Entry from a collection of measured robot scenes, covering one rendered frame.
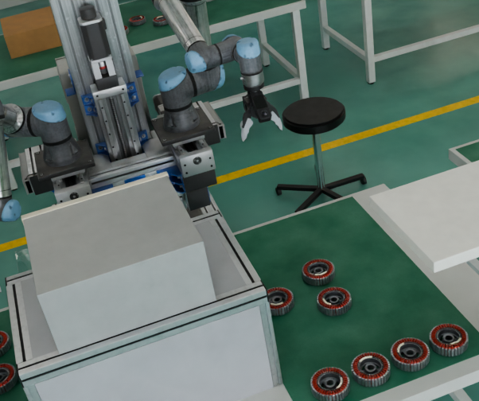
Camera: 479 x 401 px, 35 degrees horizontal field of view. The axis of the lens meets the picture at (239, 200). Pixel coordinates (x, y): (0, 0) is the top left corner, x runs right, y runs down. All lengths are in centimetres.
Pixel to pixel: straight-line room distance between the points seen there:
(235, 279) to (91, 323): 41
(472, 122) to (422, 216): 297
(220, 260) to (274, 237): 69
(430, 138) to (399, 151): 24
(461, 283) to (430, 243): 60
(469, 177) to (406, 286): 50
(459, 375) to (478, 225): 47
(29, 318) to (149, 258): 44
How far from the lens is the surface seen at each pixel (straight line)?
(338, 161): 472
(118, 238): 203
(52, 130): 300
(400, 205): 217
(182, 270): 197
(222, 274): 215
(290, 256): 276
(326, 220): 292
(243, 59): 255
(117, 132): 319
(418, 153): 475
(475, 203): 218
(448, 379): 231
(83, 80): 316
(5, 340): 270
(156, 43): 489
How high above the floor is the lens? 245
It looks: 33 degrees down
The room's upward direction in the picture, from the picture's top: 10 degrees counter-clockwise
